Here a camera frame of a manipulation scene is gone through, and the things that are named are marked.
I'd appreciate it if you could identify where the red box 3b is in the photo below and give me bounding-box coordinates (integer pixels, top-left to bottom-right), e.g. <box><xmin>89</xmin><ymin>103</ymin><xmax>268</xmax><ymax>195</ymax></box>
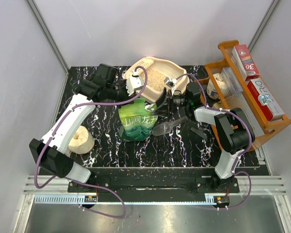
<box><xmin>232</xmin><ymin>45</ymin><xmax>260</xmax><ymax>82</ymax></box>

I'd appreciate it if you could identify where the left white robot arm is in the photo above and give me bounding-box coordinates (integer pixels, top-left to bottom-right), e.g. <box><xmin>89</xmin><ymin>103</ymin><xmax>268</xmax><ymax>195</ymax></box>
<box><xmin>29</xmin><ymin>64</ymin><xmax>134</xmax><ymax>192</ymax></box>

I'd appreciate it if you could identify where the small black bracket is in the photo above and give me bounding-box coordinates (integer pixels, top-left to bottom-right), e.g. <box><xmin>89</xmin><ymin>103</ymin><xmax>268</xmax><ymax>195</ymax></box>
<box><xmin>190</xmin><ymin>127</ymin><xmax>208</xmax><ymax>139</ymax></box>

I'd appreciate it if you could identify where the clear acrylic box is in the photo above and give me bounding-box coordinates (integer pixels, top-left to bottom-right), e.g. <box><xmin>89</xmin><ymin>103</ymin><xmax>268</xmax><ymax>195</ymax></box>
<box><xmin>221</xmin><ymin>67</ymin><xmax>243</xmax><ymax>95</ymax></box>

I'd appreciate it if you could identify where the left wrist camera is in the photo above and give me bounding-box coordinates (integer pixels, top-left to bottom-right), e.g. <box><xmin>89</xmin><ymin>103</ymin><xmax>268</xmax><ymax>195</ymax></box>
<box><xmin>126</xmin><ymin>71</ymin><xmax>144</xmax><ymax>96</ymax></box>

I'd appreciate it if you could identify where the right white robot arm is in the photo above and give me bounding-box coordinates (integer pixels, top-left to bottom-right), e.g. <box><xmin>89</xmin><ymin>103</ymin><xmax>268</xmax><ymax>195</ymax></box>
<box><xmin>152</xmin><ymin>83</ymin><xmax>255</xmax><ymax>192</ymax></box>

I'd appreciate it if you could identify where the red white box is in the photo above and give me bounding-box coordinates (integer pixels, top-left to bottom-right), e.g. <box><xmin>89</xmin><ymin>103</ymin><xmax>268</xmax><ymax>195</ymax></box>
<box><xmin>247</xmin><ymin>78</ymin><xmax>285</xmax><ymax>121</ymax></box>

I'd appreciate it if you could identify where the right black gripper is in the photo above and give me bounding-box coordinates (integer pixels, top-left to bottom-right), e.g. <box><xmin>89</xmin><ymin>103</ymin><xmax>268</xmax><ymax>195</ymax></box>
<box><xmin>151</xmin><ymin>87</ymin><xmax>190</xmax><ymax>117</ymax></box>

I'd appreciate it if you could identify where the beige litter box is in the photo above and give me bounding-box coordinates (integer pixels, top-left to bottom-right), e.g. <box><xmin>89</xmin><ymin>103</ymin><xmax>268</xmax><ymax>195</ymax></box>
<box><xmin>122</xmin><ymin>56</ymin><xmax>187</xmax><ymax>103</ymax></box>

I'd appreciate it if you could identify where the orange wooden rack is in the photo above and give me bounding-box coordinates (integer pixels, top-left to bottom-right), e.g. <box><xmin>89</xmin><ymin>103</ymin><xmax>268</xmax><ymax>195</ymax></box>
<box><xmin>201</xmin><ymin>40</ymin><xmax>291</xmax><ymax>151</ymax></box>

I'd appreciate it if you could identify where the clear plastic scoop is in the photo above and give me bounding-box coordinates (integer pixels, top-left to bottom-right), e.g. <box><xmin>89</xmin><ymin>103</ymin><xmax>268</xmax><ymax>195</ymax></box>
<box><xmin>151</xmin><ymin>116</ymin><xmax>188</xmax><ymax>136</ymax></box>

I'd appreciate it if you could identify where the green litter bag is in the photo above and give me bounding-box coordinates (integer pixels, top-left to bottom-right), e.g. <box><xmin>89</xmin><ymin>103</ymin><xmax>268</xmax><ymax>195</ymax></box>
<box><xmin>118</xmin><ymin>98</ymin><xmax>158</xmax><ymax>142</ymax></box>

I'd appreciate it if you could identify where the white pack in rack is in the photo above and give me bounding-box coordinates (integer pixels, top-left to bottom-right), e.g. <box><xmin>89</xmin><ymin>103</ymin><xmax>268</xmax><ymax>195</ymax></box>
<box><xmin>207</xmin><ymin>72</ymin><xmax>227</xmax><ymax>101</ymax></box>

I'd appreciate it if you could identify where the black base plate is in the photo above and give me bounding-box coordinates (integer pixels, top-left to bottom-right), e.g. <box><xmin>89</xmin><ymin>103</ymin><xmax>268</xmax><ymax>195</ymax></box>
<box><xmin>67</xmin><ymin>166</ymin><xmax>240</xmax><ymax>203</ymax></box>

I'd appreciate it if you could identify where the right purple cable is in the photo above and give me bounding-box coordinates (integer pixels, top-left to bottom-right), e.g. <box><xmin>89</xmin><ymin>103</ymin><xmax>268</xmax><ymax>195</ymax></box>
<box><xmin>171</xmin><ymin>73</ymin><xmax>255</xmax><ymax>210</ymax></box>

